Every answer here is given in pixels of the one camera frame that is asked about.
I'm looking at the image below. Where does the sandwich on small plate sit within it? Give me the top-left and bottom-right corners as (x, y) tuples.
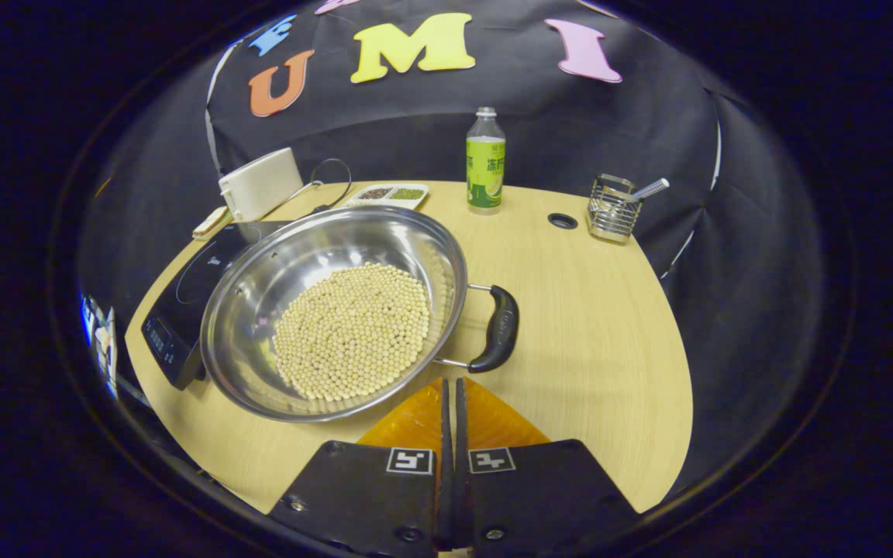
(191, 205), (233, 240)

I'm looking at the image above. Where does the stainless steel pot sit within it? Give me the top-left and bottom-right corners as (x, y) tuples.
(200, 205), (520, 424)

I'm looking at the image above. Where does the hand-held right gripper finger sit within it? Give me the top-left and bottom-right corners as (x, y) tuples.
(268, 377), (451, 558)
(454, 377), (641, 558)

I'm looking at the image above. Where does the black induction cooktop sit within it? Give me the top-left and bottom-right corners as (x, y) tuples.
(140, 221), (294, 391)

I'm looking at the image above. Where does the white divided bean tray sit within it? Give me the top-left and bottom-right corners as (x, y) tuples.
(343, 183), (430, 211)

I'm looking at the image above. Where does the white toaster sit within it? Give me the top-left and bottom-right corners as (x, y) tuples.
(219, 147), (305, 222)

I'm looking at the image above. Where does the green label drink bottle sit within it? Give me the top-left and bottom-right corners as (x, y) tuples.
(466, 107), (507, 215)

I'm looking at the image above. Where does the metal utensil handle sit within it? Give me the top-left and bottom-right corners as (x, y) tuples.
(620, 178), (671, 205)

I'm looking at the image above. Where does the pile of soybeans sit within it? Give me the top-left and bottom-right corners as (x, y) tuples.
(272, 262), (433, 402)

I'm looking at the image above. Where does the metal wire utensil holder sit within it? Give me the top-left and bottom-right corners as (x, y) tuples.
(587, 174), (643, 245)

